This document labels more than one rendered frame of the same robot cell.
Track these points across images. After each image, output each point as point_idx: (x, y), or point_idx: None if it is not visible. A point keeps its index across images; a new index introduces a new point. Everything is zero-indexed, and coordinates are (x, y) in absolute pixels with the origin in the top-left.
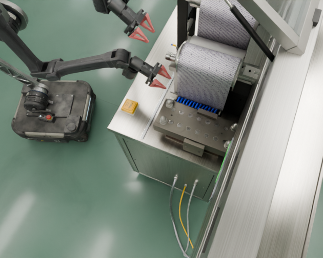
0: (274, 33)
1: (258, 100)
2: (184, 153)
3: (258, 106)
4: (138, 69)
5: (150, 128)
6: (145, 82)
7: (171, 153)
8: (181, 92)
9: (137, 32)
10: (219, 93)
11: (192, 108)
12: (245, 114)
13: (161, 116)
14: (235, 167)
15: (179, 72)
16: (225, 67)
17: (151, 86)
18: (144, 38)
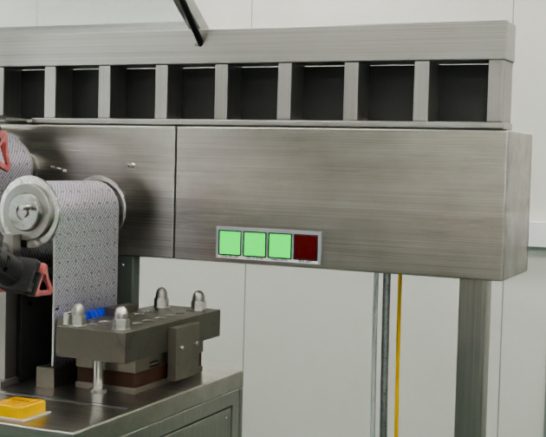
0: (191, 7)
1: (248, 49)
2: (184, 385)
3: (267, 29)
4: (6, 257)
5: (102, 401)
6: (29, 284)
7: (181, 393)
8: (61, 304)
9: (6, 136)
10: (108, 249)
11: (98, 317)
12: (208, 158)
13: (117, 309)
14: (329, 45)
15: (58, 228)
16: (95, 184)
17: (39, 290)
18: (8, 155)
